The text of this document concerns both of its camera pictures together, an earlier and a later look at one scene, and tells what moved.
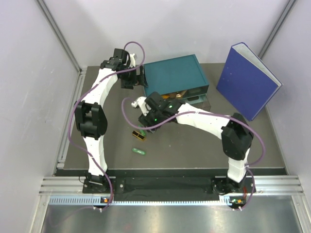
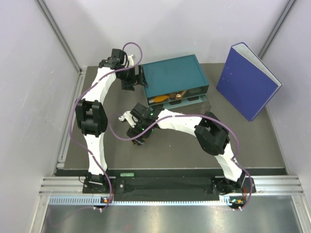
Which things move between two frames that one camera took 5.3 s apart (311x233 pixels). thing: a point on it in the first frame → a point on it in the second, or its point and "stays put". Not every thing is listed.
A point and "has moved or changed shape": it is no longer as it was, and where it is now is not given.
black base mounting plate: (164, 186) stays put
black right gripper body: (151, 119) → (139, 128)
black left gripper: (135, 80) stays put
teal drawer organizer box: (181, 78) stays put
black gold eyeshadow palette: (138, 135) has moved or changed shape
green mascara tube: (139, 151) → (127, 174)
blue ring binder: (245, 82) stays put
